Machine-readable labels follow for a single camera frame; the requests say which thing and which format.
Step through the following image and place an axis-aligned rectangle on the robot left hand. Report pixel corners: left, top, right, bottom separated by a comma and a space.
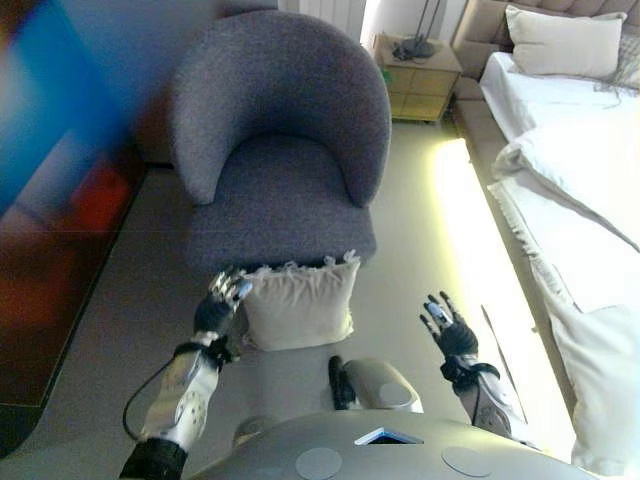
193, 266, 253, 337

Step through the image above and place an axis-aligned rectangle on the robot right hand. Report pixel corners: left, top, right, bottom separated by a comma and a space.
418, 291, 480, 357

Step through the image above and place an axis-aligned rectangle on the white fringed cushion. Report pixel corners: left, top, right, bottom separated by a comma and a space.
238, 249, 363, 351

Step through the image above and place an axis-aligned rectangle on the robot right leg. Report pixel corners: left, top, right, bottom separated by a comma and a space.
327, 354, 425, 414

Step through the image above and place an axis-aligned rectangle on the grey robot torso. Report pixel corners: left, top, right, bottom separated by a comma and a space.
184, 413, 589, 480

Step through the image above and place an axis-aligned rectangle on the grey fabric armchair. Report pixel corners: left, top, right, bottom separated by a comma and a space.
168, 10, 393, 277

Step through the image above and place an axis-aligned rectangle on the reddish brown wooden cabinet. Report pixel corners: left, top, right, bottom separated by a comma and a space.
0, 0, 154, 454

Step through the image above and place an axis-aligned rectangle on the bed with white bedding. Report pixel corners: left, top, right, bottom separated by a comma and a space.
478, 49, 640, 477

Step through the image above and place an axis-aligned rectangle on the light wooden nightstand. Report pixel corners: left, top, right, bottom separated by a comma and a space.
372, 32, 463, 125

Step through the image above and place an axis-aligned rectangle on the black lamp base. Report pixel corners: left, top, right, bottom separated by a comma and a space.
391, 0, 437, 62

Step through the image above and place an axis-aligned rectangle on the beige tufted headboard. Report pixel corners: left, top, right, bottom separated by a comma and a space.
451, 0, 640, 81

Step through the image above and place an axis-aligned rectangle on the grey knitted throw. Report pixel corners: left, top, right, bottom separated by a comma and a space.
593, 33, 640, 104

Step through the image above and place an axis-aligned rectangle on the beige bed pillow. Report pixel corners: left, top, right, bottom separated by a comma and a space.
503, 3, 629, 80

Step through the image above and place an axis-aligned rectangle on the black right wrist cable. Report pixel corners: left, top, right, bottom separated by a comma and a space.
468, 367, 487, 426

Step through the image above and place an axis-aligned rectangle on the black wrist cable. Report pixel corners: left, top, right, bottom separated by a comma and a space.
468, 367, 487, 426
122, 349, 202, 442

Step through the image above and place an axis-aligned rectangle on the illuminated bed frame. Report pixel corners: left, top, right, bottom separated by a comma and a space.
433, 74, 577, 454

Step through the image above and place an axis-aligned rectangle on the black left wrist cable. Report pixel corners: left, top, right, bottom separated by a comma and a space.
122, 349, 202, 442

